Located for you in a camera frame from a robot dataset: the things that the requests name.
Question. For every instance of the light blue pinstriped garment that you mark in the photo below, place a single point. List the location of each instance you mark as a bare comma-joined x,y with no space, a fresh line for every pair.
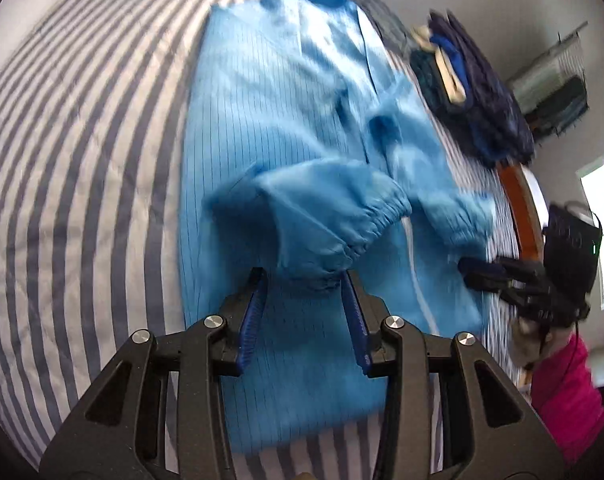
262,135

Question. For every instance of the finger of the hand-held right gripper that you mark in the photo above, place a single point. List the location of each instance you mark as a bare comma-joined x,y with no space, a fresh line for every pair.
474,266
521,297

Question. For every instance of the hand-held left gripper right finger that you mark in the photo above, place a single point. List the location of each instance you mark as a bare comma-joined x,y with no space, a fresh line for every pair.
354,320

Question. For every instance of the person's right hand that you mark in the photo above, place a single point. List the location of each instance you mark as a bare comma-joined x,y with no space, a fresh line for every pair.
524,345

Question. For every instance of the dark hanging clothes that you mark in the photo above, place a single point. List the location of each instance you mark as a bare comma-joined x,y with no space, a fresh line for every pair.
566,105

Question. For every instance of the black clothes rack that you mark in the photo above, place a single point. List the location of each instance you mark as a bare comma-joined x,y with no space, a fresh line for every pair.
571,34

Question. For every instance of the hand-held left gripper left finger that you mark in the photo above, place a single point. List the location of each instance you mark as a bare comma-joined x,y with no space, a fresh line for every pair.
252,320

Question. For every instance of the blue white striped blanket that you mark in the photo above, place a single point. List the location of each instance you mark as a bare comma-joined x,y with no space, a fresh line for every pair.
82,185

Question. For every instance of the stack of dark folded clothes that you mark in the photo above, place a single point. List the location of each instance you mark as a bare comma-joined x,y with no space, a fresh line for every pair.
491,110

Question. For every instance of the striped hanging towel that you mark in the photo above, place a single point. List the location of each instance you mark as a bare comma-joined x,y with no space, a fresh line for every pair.
536,80

